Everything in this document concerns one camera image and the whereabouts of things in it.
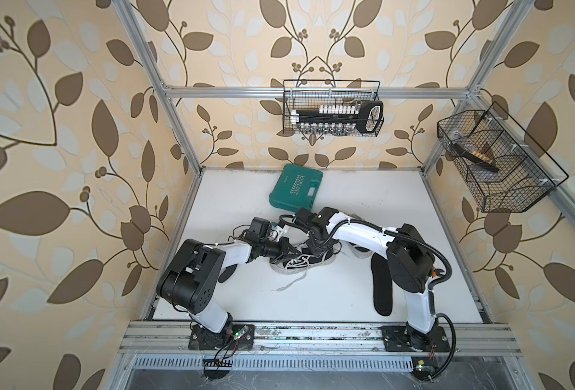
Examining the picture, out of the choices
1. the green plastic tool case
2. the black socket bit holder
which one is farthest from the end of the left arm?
the black socket bit holder

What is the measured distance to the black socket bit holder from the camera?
833mm

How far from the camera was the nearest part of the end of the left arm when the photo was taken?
80 centimetres

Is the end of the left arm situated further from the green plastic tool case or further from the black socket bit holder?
the black socket bit holder

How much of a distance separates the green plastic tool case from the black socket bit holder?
29 centimetres

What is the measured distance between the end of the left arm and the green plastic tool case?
0.23 metres

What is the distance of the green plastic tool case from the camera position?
1.05 m

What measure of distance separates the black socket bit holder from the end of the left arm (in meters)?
0.42
